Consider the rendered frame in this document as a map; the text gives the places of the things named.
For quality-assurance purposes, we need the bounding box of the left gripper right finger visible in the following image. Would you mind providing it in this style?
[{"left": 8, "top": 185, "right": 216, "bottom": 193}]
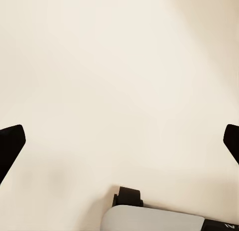
[{"left": 223, "top": 124, "right": 239, "bottom": 164}]

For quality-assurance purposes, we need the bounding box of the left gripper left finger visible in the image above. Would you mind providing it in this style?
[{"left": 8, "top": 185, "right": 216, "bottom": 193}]
[{"left": 0, "top": 124, "right": 26, "bottom": 184}]

